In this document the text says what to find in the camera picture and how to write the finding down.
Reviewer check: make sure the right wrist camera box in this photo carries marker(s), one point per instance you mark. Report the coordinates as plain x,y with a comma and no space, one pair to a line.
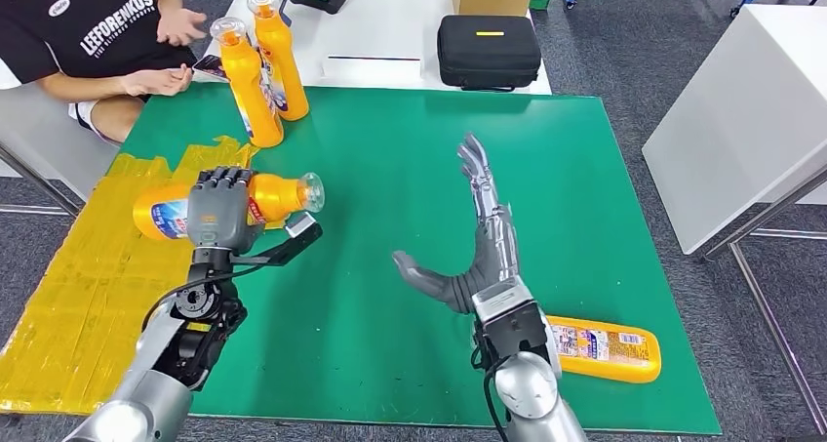
510,323

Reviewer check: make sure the person's left hand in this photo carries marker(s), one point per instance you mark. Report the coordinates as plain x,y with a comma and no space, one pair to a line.
181,27

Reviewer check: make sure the person's right hand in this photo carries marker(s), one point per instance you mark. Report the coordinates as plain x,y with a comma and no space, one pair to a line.
158,81

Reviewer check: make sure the orange detergent bottle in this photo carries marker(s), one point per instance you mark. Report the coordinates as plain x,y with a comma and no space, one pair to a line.
607,355
287,70
278,196
255,103

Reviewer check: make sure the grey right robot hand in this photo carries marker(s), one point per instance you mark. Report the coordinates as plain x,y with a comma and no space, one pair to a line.
494,258

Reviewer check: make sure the green table mat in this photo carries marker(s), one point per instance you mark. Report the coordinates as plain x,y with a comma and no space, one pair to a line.
387,167

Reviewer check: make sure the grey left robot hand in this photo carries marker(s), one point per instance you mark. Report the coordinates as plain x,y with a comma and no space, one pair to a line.
223,219

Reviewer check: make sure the person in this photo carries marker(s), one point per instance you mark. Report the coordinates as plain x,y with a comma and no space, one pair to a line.
64,12

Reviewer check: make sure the black zip case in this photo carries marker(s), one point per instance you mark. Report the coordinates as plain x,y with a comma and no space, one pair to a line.
488,59

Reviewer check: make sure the yellow tape sheet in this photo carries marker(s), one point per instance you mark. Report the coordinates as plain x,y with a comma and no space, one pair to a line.
64,310

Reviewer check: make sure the white flat box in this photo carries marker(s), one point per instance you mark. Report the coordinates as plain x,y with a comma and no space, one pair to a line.
371,72

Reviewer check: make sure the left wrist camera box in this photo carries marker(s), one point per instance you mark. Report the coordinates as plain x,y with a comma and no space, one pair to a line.
291,239

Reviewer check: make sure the white side table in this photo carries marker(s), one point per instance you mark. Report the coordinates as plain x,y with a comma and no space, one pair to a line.
743,116

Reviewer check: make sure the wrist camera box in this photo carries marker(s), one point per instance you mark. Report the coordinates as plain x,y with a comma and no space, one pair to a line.
510,323
291,239

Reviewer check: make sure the smartphone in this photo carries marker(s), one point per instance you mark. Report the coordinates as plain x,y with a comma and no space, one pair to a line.
210,67

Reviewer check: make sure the white desk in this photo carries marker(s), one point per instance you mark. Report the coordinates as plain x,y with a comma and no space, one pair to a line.
387,32

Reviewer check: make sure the person's right forearm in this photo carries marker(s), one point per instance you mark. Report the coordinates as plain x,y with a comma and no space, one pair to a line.
84,87

